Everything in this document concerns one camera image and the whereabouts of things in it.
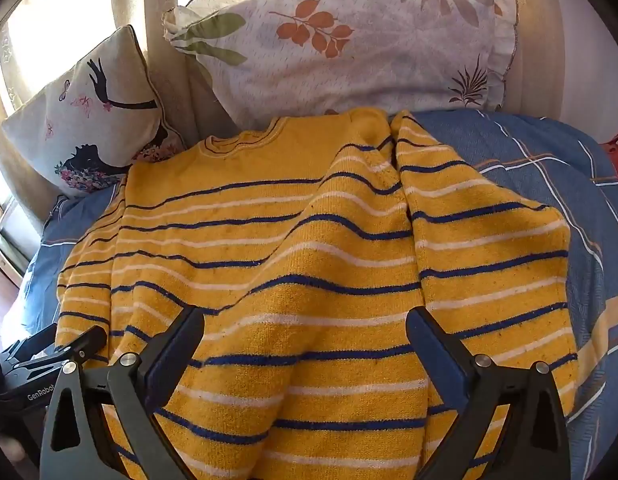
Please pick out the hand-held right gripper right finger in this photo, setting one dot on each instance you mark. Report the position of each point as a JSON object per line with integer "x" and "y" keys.
{"x": 439, "y": 355}

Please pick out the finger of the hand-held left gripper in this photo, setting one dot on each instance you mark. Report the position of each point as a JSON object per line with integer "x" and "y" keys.
{"x": 84, "y": 342}
{"x": 31, "y": 347}

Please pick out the window with metal frame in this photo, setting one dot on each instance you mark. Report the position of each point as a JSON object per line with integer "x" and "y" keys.
{"x": 4, "y": 220}

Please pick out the yellow striped sweater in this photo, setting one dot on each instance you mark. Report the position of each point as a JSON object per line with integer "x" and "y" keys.
{"x": 314, "y": 240}

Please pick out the white leaf print pillow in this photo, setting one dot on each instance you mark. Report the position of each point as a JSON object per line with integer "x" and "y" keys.
{"x": 364, "y": 60}

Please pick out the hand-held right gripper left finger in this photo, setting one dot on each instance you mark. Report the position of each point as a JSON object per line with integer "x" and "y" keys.
{"x": 174, "y": 355}

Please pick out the blue plaid bedsheet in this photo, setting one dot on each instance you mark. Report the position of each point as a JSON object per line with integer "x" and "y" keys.
{"x": 539, "y": 160}

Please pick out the beige silhouette print cushion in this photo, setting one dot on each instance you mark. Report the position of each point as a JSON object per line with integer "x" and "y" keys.
{"x": 89, "y": 110}

